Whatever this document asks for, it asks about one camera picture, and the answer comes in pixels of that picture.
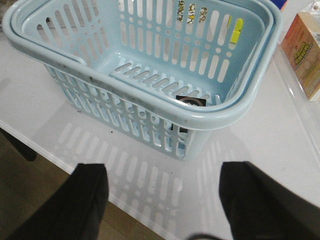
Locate clear acrylic shelf right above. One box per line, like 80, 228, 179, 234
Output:
273, 45, 320, 156

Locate light blue plastic basket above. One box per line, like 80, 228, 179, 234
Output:
2, 0, 283, 160

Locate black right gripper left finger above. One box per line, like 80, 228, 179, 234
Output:
8, 163, 109, 240

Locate orange cartoon snack box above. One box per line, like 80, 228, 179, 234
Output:
281, 12, 320, 102

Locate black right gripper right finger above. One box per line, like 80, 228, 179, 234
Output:
219, 161, 320, 240

